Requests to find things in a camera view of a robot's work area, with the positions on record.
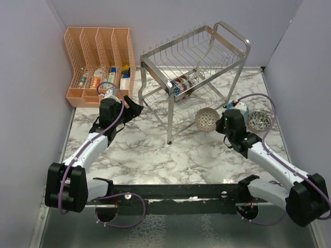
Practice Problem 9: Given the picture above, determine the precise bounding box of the blue triangle pattern bowl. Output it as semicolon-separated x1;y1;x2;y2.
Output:
174;84;187;96

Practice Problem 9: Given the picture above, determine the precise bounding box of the stainless steel dish rack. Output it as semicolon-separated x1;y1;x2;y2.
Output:
138;21;251;144

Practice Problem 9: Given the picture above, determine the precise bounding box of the pink dotted pattern bowl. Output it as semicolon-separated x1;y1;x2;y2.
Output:
181;75;194;91

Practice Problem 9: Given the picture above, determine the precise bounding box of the red diamond pattern bowl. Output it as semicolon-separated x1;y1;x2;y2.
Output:
171;79;187;92

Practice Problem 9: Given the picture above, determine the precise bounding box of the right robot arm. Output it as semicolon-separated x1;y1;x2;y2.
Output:
216;109;330;227

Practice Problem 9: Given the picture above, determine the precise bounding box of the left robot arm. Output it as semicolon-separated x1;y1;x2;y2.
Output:
44;96;143;214

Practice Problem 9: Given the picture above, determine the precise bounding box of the blue floral bowl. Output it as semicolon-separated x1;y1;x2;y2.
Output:
194;107;220;132

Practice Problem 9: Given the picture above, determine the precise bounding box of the green white box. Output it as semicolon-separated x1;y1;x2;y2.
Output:
107;67;116;83

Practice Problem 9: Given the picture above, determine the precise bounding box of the white glue tube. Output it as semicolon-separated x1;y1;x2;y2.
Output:
79;73;87;88

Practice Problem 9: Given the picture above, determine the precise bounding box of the orange plastic file organizer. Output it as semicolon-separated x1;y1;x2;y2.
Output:
64;27;137;107

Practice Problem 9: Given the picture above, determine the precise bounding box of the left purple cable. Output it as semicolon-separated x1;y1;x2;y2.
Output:
57;81;146;228

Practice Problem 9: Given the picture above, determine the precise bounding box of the purple cable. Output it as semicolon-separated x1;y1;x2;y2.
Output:
237;93;331;227
57;81;146;228

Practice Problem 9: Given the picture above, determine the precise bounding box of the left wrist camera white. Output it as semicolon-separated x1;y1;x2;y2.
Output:
99;87;119;101

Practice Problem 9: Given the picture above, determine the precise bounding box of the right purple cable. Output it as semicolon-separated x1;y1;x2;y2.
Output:
237;93;331;227

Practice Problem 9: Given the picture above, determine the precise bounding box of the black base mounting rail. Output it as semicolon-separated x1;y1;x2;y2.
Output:
51;178;269;215

